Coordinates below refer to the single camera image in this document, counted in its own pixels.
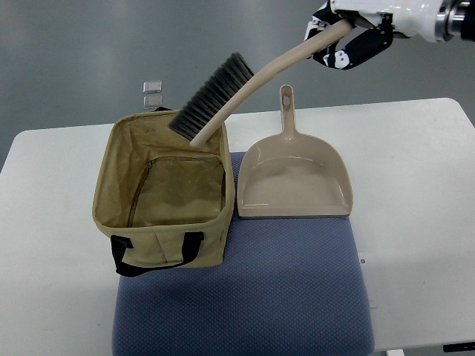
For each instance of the beige hand broom black bristles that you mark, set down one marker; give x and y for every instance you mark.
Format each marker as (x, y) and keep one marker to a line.
(234, 82)

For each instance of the upper metal floor plate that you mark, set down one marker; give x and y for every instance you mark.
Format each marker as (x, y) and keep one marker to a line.
(152, 86)

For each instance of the lower metal floor plate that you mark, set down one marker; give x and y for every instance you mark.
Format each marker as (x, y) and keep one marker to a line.
(152, 101)

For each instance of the blue grey cushion mat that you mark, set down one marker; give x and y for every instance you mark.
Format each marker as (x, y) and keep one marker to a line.
(285, 287)

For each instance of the metal floor plate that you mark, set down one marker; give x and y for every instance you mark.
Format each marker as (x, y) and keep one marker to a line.
(152, 101)
(152, 86)

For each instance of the yellow fabric bag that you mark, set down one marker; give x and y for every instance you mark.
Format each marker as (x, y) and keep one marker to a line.
(162, 203)

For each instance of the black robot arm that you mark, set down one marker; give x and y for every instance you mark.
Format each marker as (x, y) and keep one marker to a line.
(455, 18)

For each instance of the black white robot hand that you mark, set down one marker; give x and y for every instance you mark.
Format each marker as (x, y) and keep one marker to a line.
(382, 21)

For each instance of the beige plastic dustpan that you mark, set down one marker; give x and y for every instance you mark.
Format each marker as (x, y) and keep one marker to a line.
(292, 174)

